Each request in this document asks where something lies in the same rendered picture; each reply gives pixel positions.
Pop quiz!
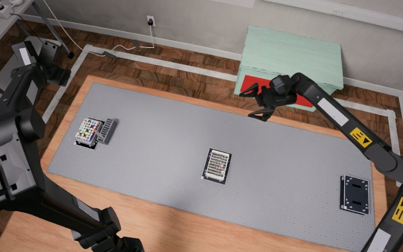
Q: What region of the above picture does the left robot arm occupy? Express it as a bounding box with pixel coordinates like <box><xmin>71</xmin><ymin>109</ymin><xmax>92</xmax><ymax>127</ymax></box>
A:
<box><xmin>0</xmin><ymin>40</ymin><xmax>141</xmax><ymax>252</ymax></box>

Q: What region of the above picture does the white tube rack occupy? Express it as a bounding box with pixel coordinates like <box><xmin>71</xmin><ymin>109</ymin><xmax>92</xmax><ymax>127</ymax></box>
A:
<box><xmin>205</xmin><ymin>150</ymin><xmax>229</xmax><ymax>181</ymax></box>

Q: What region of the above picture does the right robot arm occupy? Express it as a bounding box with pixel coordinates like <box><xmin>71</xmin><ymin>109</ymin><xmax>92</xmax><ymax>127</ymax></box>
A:
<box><xmin>267</xmin><ymin>72</ymin><xmax>403</xmax><ymax>252</ymax></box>

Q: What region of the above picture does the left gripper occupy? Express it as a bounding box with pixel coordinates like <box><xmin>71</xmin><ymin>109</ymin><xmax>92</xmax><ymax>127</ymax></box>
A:
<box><xmin>45</xmin><ymin>66</ymin><xmax>72</xmax><ymax>87</ymax></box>

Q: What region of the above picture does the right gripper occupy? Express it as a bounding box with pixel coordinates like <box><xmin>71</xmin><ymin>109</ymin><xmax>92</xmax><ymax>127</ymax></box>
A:
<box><xmin>239</xmin><ymin>82</ymin><xmax>278</xmax><ymax>122</ymax></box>

